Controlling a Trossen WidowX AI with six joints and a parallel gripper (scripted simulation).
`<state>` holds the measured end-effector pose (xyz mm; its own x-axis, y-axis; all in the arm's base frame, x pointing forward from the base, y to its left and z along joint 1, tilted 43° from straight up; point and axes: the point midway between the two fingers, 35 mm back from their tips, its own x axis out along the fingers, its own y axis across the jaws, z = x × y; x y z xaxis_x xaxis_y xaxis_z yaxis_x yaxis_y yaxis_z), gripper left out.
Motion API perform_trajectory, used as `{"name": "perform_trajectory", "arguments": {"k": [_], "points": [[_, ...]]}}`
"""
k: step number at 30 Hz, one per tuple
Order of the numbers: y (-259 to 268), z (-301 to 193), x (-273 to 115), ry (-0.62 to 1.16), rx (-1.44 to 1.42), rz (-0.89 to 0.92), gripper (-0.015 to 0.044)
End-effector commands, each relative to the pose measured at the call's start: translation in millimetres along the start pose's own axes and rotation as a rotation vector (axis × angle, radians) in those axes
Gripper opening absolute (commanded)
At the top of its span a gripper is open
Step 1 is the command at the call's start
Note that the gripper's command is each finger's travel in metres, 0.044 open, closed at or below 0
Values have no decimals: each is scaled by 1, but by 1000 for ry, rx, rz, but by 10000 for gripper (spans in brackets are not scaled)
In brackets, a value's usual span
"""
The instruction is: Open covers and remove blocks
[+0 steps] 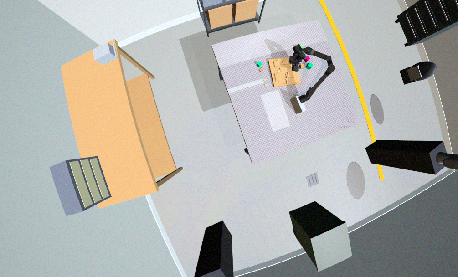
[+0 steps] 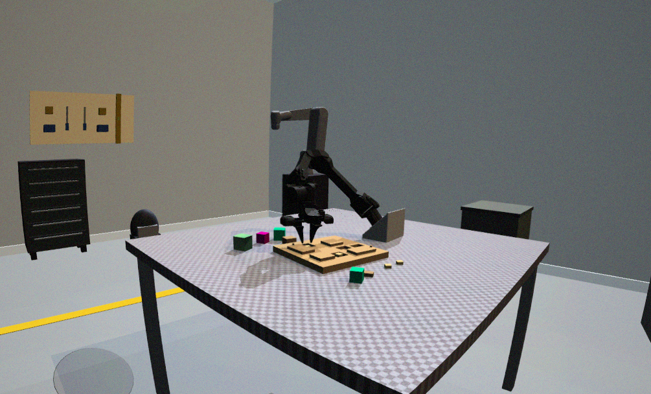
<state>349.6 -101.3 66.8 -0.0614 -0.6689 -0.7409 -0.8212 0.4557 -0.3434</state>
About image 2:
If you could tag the small magenta block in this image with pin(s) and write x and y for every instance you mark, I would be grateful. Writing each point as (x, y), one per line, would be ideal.
(262, 237)

